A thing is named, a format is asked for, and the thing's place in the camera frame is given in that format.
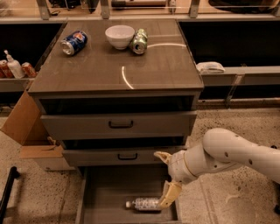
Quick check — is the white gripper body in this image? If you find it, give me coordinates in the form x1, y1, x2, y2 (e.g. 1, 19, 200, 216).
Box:
168, 150, 197, 185

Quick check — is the black base bar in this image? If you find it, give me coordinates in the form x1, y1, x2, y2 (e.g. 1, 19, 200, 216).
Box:
0, 166, 20, 224
273, 144, 280, 214

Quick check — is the grey middle drawer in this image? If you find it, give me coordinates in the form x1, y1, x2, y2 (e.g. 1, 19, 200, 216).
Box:
62, 146, 186, 167

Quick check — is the red can at edge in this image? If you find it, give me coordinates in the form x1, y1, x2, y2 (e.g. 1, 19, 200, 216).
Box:
0, 59, 13, 79

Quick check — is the black right base bar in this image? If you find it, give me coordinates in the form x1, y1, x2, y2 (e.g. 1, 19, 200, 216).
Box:
273, 144, 280, 214

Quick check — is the green soda can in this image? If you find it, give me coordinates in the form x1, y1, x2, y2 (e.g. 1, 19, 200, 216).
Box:
130, 29, 148, 55

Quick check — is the red soda can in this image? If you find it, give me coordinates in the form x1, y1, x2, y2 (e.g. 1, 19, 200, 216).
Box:
22, 62, 37, 78

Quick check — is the grey drawer cabinet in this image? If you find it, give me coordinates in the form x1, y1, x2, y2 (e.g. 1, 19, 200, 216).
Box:
28, 18, 205, 170

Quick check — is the grey top drawer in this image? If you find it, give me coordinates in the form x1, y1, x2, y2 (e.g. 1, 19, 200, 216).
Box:
41, 112, 197, 140

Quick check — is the white pump bottle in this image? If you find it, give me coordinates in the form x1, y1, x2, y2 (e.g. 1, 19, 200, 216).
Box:
4, 50, 25, 79

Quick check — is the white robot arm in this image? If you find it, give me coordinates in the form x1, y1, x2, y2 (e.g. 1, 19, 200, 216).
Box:
154, 128, 280, 210

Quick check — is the black left base bar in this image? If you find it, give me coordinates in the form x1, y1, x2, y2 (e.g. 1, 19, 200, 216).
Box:
0, 166, 20, 224

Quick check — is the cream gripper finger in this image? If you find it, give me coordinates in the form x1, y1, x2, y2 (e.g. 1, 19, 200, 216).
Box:
154, 151, 172, 165
157, 181, 182, 209

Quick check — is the white ceramic bowl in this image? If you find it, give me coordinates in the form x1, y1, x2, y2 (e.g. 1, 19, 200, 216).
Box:
105, 25, 135, 50

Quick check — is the black top drawer handle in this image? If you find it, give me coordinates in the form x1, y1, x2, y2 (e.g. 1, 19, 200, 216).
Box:
108, 121, 134, 129

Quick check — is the black middle drawer handle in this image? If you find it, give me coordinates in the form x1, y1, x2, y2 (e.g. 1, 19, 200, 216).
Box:
117, 153, 138, 161

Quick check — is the grey open bottom drawer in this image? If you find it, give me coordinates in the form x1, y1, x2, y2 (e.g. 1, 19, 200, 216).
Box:
75, 164, 181, 224

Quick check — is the clear plastic water bottle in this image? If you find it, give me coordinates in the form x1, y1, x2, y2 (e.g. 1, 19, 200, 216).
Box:
125, 198, 160, 212

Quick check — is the white folded cloth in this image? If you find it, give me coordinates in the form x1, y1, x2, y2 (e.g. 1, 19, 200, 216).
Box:
196, 61, 225, 74

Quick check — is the black drawer handle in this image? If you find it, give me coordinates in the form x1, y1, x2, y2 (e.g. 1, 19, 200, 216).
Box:
117, 153, 138, 161
108, 121, 134, 129

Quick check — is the blue pepsi can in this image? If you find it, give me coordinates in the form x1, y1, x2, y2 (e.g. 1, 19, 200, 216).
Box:
60, 31, 88, 56

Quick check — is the brown cardboard box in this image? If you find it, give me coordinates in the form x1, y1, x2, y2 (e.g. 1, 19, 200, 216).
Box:
1, 91, 74, 172

